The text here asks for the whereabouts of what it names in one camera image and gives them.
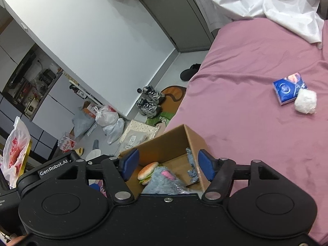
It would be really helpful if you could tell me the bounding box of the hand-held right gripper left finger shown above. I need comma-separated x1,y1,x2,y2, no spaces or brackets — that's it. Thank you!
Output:
16,148,140,203

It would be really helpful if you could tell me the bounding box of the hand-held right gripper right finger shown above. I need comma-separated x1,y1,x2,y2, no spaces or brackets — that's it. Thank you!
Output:
197,149,280,203

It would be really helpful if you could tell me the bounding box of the blue-grey patterned plush toy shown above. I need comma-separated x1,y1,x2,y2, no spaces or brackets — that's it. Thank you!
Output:
185,147,201,184

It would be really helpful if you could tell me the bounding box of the burger plush toy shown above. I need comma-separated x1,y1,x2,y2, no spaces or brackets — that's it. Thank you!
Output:
137,161,159,185

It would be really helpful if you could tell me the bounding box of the clear plastic bag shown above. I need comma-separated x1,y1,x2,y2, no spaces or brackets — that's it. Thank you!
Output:
174,184,206,195

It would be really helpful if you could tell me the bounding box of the brown cardboard box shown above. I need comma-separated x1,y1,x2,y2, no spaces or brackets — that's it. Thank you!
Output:
118,124,214,196

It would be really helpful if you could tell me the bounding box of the grey fluffy plush toy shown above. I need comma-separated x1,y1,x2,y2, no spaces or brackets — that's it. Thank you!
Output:
141,166,190,195

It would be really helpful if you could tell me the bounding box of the white wrapped soft packet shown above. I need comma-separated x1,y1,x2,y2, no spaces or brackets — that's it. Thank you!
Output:
294,88,318,115

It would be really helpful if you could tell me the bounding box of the clear wrapped package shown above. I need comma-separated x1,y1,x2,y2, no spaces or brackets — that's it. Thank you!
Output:
117,129,155,157

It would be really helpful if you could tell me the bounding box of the white tied plastic bag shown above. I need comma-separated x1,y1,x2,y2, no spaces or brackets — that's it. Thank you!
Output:
95,105,119,127
103,118,125,145

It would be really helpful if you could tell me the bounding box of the pink cartoon cushion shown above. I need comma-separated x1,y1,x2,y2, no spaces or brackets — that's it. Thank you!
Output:
95,181,106,198

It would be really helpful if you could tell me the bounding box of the pale grey insole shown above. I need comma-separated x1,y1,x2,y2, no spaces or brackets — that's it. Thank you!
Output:
85,139,102,160

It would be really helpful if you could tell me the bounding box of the beige patterned package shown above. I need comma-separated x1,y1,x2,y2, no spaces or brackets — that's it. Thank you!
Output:
123,119,165,144

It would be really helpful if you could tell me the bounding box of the green cartoon floor mat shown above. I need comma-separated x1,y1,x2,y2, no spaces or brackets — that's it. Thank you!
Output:
146,111,175,132

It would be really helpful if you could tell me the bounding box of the red and white plastic bag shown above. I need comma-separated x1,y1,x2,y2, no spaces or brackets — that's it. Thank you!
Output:
0,116,32,188

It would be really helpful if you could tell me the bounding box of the grey sneaker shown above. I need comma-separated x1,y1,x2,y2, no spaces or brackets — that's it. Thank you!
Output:
142,85,166,103
136,98,162,119

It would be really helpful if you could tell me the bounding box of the grey plastic bag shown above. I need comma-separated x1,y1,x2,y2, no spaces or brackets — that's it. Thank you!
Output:
71,107,97,140

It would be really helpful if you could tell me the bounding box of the red and white snack pack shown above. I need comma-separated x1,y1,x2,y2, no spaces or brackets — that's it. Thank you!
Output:
58,132,78,152

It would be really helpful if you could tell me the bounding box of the orange cardboard box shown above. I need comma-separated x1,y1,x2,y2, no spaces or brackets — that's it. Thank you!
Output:
81,101,103,119

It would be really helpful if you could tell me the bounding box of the brown round floor mat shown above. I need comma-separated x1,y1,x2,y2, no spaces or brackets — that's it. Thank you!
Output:
160,85,188,114

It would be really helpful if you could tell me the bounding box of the black slipper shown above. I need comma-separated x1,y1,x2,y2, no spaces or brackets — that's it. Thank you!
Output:
180,63,203,81

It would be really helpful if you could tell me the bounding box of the white kitchen cabinet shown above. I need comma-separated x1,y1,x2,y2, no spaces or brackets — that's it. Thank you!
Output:
0,4,89,164

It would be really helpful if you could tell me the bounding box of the blue tissue pack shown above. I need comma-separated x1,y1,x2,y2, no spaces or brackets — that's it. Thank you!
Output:
272,72,307,106

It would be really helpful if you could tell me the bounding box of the grey door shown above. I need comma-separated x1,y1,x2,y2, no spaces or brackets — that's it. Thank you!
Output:
128,0,214,54

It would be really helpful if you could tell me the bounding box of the white draped sheet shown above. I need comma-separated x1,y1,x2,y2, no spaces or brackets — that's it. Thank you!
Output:
199,0,325,44

